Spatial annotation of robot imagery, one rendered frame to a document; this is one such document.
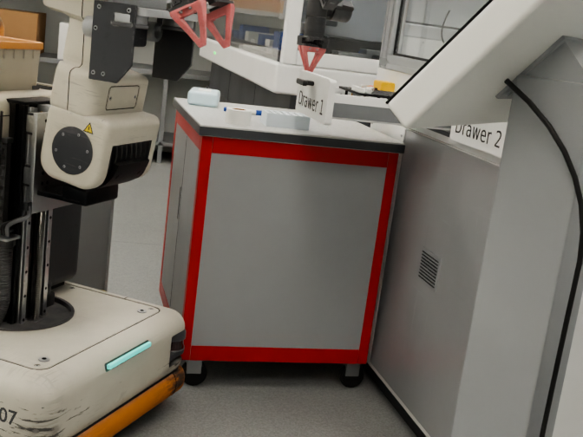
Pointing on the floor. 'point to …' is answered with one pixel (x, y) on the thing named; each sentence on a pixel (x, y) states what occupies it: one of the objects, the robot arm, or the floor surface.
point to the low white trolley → (275, 238)
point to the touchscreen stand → (526, 270)
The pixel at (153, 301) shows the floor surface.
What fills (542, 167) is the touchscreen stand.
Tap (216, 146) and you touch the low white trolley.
